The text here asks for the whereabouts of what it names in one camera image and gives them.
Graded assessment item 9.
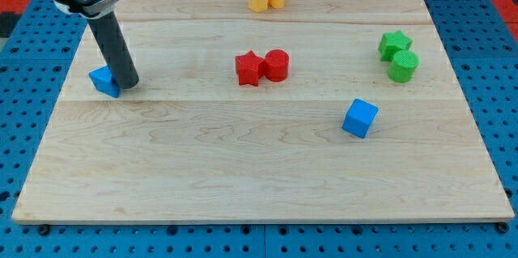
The blue triangular block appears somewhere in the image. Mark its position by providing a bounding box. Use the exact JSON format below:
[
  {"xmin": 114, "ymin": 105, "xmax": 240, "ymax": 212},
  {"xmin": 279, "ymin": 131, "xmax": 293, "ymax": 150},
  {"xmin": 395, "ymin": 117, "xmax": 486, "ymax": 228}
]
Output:
[{"xmin": 88, "ymin": 66, "xmax": 120, "ymax": 98}]

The light wooden board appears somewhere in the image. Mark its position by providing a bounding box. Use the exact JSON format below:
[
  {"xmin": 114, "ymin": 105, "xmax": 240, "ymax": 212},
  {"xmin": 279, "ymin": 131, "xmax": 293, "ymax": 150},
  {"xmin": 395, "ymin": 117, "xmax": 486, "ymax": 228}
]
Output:
[{"xmin": 12, "ymin": 0, "xmax": 515, "ymax": 225}]

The dark grey cylindrical pointer rod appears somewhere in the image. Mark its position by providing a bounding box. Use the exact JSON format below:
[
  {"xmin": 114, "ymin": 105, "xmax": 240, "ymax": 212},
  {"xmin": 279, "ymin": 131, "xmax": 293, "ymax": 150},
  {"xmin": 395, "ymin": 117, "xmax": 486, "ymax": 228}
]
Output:
[{"xmin": 87, "ymin": 11, "xmax": 139, "ymax": 89}]

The blue cube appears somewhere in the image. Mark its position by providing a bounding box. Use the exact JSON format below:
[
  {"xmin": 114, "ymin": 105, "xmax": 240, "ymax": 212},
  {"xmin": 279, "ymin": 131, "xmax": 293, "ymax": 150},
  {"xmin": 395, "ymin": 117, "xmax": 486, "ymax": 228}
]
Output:
[{"xmin": 342, "ymin": 99, "xmax": 379, "ymax": 138}]

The red star block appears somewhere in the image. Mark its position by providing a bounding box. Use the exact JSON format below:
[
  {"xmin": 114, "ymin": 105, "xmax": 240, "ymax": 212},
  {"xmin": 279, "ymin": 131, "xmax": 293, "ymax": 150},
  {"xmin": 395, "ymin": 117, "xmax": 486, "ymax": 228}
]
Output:
[{"xmin": 235, "ymin": 51, "xmax": 265, "ymax": 87}]

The red cylinder block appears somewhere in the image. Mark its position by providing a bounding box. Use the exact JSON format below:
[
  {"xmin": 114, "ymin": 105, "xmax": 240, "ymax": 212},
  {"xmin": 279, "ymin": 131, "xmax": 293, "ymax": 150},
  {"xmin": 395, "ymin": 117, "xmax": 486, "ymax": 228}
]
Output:
[{"xmin": 265, "ymin": 49, "xmax": 290, "ymax": 82}]

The green star block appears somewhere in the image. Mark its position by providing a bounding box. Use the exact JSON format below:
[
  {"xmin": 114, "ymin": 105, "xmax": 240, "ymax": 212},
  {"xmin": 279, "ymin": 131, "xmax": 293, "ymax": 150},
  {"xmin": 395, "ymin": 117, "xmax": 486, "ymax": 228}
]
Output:
[{"xmin": 378, "ymin": 30, "xmax": 413, "ymax": 61}]

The green cylinder block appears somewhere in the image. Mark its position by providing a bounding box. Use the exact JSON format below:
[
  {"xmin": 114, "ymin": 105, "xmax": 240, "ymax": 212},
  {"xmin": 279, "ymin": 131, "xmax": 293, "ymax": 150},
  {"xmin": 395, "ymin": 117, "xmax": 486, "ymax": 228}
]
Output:
[{"xmin": 388, "ymin": 50, "xmax": 419, "ymax": 83}]

